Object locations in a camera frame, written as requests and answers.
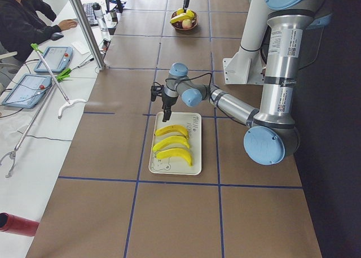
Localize seated person in black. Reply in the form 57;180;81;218
1;0;77;62

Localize brown wicker basket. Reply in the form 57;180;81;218
171;8;198;30

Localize yellow banana moved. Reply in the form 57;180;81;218
152;135;190;152
156;148;193;167

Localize pink white peach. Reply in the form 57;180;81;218
182;19;192;30

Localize yellow starfruit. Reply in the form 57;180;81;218
185;9;195;20

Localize teach pendant near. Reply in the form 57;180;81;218
2;74;52;108

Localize red fire extinguisher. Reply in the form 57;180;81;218
1;212;39;237

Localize black braided cable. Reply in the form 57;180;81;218
180;72;214;86

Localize clear water bottle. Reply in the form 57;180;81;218
92;2;108;33

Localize yellow banana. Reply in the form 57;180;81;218
155;125;190;139
170;13;189;24

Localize teach pendant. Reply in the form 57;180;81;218
41;46;73;73
2;74;52;108

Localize aluminium frame post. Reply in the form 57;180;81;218
69;0;105;71

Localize long metal grabber tool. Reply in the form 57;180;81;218
30;43;87;119

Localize black keyboard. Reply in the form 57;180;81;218
82;2;98;27

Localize teach pendant far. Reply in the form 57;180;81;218
41;46;73;73

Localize white rectangular bear tray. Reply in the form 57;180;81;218
148;112;202;176

